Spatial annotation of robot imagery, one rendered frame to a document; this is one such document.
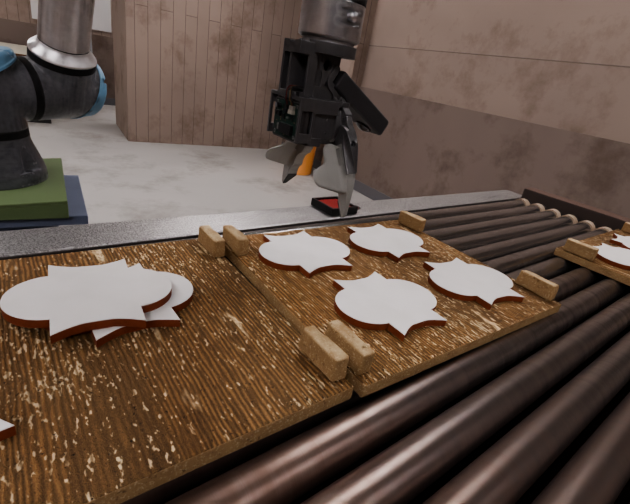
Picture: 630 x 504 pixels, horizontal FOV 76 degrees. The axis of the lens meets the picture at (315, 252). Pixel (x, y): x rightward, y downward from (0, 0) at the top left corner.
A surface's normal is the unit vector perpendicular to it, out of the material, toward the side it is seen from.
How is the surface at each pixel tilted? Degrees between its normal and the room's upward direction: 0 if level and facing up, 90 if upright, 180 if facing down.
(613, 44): 90
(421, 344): 0
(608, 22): 90
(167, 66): 90
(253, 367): 0
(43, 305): 0
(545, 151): 90
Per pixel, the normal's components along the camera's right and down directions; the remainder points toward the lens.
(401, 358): 0.16, -0.90
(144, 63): 0.50, 0.43
